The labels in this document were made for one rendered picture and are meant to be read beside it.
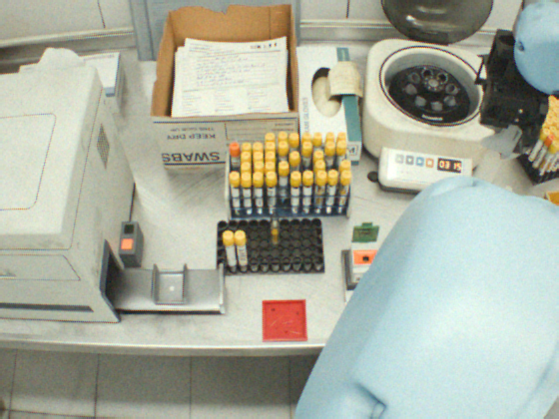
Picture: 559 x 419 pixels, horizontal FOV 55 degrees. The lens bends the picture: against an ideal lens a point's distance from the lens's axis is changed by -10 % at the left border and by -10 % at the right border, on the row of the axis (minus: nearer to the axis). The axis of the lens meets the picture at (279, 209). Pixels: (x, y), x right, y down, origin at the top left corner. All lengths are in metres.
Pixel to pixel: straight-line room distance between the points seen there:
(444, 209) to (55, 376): 1.80
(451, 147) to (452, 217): 0.86
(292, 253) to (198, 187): 0.22
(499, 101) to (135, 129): 0.71
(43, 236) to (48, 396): 1.25
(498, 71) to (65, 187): 0.53
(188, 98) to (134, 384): 1.02
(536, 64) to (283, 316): 0.58
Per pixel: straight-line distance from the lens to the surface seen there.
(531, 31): 0.49
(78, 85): 0.82
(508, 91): 0.70
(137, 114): 1.17
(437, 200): 0.17
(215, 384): 1.80
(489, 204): 0.17
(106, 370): 1.87
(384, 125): 0.98
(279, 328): 0.91
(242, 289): 0.94
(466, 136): 1.00
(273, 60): 1.14
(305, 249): 0.94
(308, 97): 1.06
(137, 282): 0.92
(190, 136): 0.99
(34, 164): 0.75
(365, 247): 0.89
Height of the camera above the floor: 1.73
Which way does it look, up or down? 59 degrees down
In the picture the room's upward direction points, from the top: straight up
